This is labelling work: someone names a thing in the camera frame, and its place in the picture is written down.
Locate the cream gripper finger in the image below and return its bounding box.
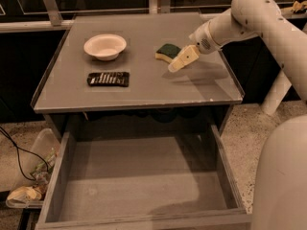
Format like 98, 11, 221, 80
168, 45, 201, 73

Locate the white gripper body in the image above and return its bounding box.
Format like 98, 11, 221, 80
189, 22, 221, 55

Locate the green and yellow sponge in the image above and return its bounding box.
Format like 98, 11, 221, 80
154, 43, 180, 63

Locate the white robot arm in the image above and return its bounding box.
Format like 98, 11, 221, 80
190, 0, 307, 230

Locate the grey drawer cabinet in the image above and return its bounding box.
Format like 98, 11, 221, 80
32, 12, 244, 136

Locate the open grey top drawer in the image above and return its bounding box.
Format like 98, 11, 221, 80
35, 126, 250, 230

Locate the white paper bowl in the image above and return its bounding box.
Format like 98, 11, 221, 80
83, 34, 127, 61

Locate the black snack bag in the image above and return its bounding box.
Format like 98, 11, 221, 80
87, 72, 130, 87

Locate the yellow object on ledge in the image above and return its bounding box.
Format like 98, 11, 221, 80
282, 1, 307, 13

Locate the clear plastic trash bin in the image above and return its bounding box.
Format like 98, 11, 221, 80
6, 128, 60, 209

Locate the metal railing frame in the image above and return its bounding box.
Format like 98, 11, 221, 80
0, 0, 307, 35

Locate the black cable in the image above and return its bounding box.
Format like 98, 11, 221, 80
0, 126, 50, 182

